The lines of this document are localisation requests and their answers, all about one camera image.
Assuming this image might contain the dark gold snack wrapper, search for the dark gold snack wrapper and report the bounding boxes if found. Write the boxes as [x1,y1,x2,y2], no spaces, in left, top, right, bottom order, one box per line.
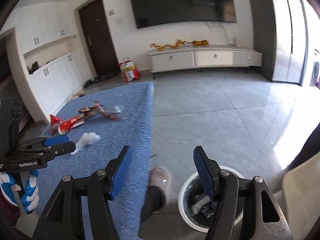
[78,106,97,118]

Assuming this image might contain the red snack bag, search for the red snack bag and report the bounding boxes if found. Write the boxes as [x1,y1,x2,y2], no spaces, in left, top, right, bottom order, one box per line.
[50,115,84,135]

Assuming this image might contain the grey fluffy slipper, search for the grey fluffy slipper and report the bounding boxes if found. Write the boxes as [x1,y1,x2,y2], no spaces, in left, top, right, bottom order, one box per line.
[149,167,171,213]

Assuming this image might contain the wall-mounted black television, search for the wall-mounted black television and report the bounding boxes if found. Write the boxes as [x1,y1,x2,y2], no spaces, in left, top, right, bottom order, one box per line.
[131,0,236,29]

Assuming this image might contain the washing machine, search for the washing machine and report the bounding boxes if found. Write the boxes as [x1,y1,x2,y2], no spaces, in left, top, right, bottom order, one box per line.
[310,49,319,87]

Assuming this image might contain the beige slippers on floor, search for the beige slippers on floor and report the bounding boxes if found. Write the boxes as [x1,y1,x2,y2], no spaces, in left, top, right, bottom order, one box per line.
[72,89,85,100]

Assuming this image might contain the beige sofa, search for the beige sofa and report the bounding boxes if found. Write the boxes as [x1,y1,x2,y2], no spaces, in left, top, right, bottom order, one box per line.
[282,153,319,239]

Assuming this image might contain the white tv cabinet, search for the white tv cabinet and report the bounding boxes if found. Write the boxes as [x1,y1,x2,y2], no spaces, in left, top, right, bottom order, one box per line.
[148,46,263,75]

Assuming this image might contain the white shoe cabinet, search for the white shoe cabinet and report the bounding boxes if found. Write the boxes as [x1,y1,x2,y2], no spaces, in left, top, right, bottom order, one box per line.
[15,1,93,122]

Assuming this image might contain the white round trash bin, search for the white round trash bin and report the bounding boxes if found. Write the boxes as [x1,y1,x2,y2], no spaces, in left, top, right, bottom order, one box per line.
[177,165,245,233]

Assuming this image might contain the blue white gloved hand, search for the blue white gloved hand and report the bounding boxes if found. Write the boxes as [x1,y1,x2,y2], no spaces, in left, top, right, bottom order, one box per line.
[1,170,39,214]

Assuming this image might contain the trash in bin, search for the trash in bin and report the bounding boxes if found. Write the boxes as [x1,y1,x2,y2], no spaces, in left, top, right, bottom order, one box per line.
[191,193,217,218]

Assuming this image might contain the white tissue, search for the white tissue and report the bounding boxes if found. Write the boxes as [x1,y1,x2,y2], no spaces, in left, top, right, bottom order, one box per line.
[71,132,100,155]

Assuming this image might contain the red clear twisted wrapper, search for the red clear twisted wrapper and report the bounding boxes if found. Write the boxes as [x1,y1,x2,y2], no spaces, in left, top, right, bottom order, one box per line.
[94,100,123,120]

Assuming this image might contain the red white shopping bag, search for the red white shopping bag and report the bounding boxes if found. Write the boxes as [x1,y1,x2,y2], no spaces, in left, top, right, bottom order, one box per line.
[118,57,140,83]

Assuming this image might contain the golden tiger figurine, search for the golden tiger figurine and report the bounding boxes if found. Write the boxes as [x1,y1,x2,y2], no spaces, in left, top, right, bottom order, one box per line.
[191,40,209,47]

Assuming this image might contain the dark brown entrance door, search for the dark brown entrance door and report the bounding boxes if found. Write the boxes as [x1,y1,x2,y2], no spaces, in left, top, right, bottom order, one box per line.
[79,0,120,77]

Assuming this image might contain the golden dragon figurine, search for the golden dragon figurine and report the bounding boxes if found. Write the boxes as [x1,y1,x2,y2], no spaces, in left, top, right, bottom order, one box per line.
[150,40,185,51]

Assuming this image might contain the blue shaggy carpet cloth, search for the blue shaggy carpet cloth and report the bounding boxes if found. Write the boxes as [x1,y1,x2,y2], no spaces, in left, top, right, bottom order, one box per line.
[35,82,153,239]

